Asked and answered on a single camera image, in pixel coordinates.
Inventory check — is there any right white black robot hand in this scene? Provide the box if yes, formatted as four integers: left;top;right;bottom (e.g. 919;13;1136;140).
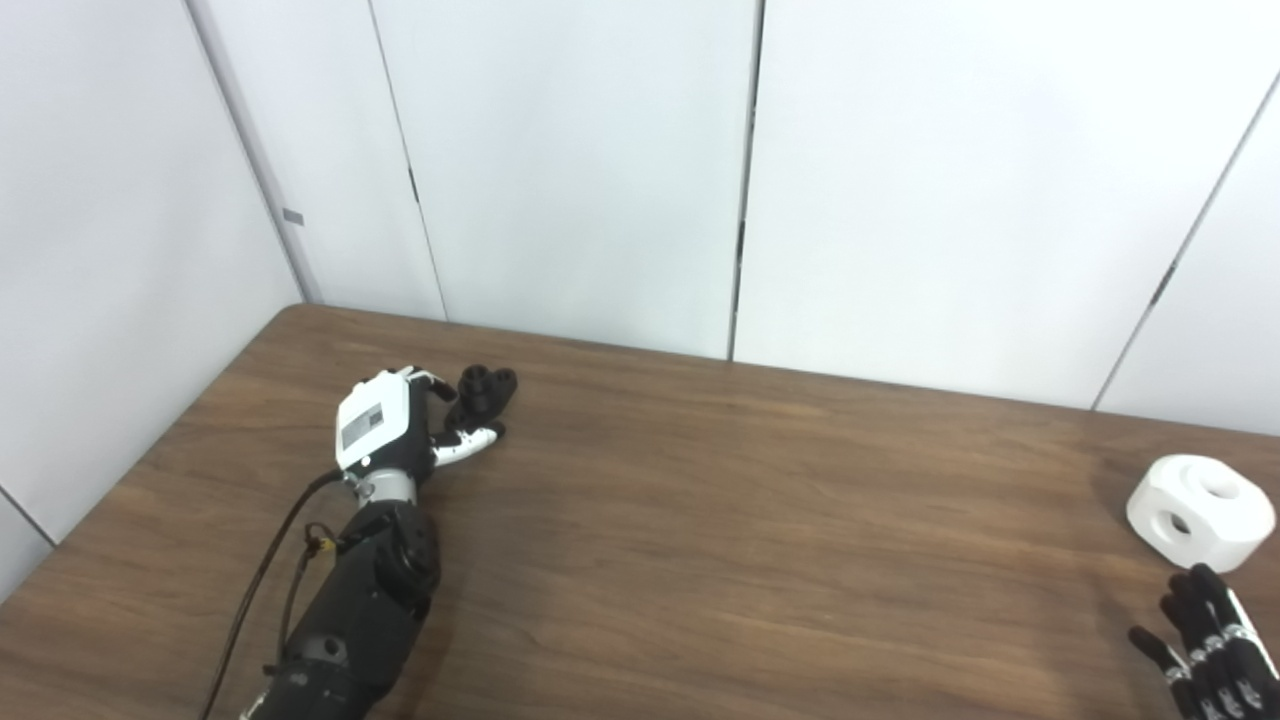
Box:
1129;563;1280;720

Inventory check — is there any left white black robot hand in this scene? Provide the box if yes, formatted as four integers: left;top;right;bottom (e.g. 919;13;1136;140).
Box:
334;366;506;479

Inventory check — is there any black plastic holder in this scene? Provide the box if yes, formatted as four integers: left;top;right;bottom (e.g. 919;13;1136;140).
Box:
445;366;519;433

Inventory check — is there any round white plastic piece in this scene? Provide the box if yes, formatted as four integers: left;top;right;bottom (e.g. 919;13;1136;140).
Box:
1126;455;1278;574

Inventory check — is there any thin cable with yellow tag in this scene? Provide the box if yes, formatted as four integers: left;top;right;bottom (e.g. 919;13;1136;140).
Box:
280;522;346;641

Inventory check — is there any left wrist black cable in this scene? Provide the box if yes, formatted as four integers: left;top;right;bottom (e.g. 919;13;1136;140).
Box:
200;470;346;720

